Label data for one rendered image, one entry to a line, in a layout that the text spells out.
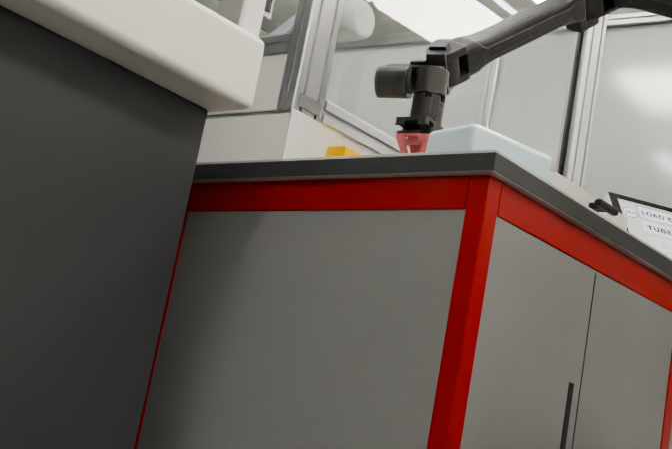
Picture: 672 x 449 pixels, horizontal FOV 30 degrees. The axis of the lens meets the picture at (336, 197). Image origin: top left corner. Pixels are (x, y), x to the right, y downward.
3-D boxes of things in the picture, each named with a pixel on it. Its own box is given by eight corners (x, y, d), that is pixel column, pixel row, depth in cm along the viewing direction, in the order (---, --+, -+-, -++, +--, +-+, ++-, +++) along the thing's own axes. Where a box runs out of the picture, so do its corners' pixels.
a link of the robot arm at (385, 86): (453, 38, 225) (457, 81, 229) (392, 36, 230) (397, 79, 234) (433, 66, 216) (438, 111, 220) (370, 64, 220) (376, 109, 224)
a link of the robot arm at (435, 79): (445, 60, 218) (453, 72, 223) (407, 59, 221) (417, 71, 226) (439, 97, 217) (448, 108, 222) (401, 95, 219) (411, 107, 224)
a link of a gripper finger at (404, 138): (388, 173, 215) (397, 122, 217) (407, 186, 221) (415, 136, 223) (423, 174, 212) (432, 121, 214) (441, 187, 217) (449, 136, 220)
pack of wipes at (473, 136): (500, 193, 175) (505, 162, 176) (550, 187, 168) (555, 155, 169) (421, 160, 167) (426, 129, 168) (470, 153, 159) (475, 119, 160)
